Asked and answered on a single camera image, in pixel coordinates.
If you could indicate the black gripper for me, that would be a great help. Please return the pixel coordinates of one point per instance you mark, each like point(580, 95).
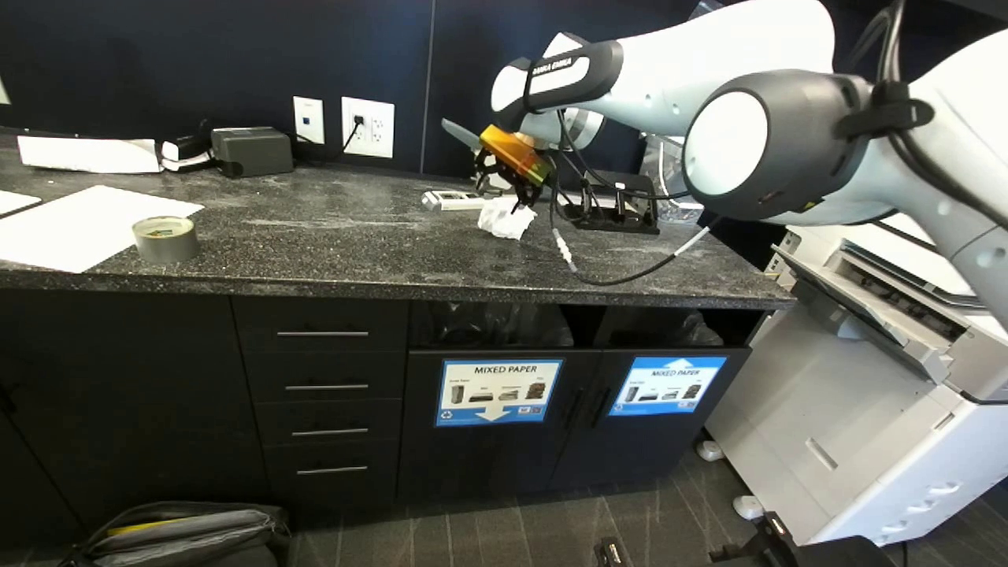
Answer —
point(507, 176)

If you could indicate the white tissue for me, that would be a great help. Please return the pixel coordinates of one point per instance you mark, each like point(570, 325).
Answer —
point(506, 218)

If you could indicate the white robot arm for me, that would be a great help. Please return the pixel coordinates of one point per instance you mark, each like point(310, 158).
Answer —
point(770, 131)

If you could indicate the grey white stapler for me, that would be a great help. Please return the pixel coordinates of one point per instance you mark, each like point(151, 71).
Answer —
point(460, 144)

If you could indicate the black hole punch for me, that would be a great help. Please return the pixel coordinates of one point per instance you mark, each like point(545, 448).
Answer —
point(611, 203)

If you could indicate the black box device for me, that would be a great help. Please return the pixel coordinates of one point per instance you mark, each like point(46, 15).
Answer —
point(250, 149)

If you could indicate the black drawer cabinet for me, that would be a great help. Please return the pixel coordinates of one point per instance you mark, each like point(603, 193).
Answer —
point(330, 395)

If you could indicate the right mixed paper label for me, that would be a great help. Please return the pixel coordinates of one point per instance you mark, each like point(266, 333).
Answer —
point(667, 384)

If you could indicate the grey tape roll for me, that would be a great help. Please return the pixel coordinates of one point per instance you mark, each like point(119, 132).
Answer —
point(164, 240)

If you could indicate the white paper sheet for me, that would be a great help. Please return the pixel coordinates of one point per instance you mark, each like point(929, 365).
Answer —
point(82, 227)

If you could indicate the white flat device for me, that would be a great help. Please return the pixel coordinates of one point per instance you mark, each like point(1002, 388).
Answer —
point(104, 155)

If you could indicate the white office printer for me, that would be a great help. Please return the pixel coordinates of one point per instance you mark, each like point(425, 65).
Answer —
point(876, 399)

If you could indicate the black bag on floor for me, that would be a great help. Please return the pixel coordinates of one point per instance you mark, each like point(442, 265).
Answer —
point(187, 534)

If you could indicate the white wall outlet plate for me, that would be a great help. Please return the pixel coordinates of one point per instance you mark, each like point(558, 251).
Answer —
point(368, 128)

